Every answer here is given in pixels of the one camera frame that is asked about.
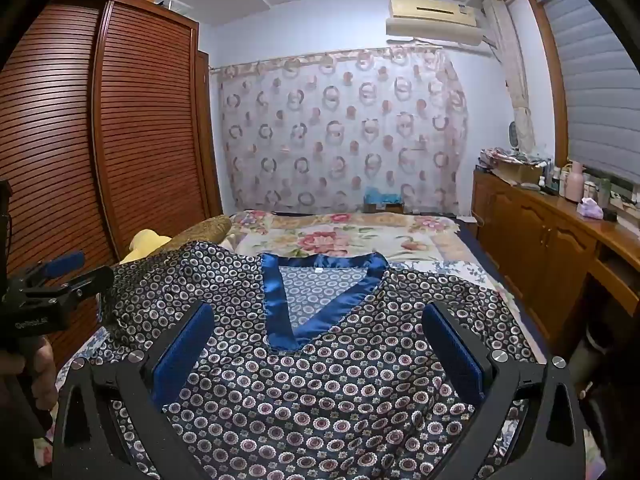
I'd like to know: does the circle-patterned sheer curtain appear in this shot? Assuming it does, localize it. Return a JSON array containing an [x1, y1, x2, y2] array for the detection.
[[210, 46, 468, 216]]

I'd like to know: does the cardboard box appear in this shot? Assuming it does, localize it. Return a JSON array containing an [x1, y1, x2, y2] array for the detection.
[[362, 200, 406, 215]]

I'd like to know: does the dark blue patterned quilt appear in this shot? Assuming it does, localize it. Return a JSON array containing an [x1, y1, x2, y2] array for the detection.
[[92, 241, 548, 480]]

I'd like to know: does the grey window blind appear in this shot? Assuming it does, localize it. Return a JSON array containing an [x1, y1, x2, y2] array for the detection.
[[542, 0, 640, 183]]

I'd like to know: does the person's left hand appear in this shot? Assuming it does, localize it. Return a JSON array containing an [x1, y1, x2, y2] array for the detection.
[[20, 336, 58, 428]]

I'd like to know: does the floral bed blanket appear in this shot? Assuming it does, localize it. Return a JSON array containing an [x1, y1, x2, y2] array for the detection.
[[227, 210, 481, 281]]

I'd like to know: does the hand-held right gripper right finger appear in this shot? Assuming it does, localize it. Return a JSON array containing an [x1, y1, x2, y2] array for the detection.
[[422, 301, 588, 480]]

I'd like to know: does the tied side curtain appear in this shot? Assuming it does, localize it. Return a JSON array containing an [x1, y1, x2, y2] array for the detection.
[[482, 0, 536, 156]]

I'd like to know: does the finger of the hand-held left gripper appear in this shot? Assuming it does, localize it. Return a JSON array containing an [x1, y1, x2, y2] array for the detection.
[[47, 266, 116, 306], [30, 251, 86, 283]]

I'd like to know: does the pile of papers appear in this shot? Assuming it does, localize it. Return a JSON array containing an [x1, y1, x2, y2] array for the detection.
[[477, 146, 551, 168]]

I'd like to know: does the yellow plush toy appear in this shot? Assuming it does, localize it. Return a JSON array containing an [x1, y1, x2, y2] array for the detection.
[[120, 229, 173, 264]]

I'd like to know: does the small purple object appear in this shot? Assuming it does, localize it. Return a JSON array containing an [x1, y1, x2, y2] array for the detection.
[[576, 197, 606, 220]]

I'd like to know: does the pink bottle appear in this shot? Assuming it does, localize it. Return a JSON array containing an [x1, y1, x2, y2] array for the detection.
[[565, 161, 586, 203]]

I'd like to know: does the wooden side cabinet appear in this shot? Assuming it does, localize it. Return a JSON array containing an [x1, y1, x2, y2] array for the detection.
[[470, 167, 640, 356]]

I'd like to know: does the wooden slatted wardrobe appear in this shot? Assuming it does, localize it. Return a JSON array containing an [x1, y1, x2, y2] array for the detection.
[[0, 0, 223, 376]]

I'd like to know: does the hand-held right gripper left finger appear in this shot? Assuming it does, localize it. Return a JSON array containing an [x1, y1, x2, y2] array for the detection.
[[52, 301, 216, 480]]

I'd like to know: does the blue cloth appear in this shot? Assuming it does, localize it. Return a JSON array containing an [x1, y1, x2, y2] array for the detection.
[[364, 186, 403, 206]]

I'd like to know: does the gold brocade quilt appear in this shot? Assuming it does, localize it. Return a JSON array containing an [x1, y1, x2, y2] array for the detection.
[[155, 215, 233, 257]]

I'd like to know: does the wall air conditioner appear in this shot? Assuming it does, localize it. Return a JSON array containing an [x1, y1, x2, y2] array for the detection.
[[385, 0, 485, 46]]

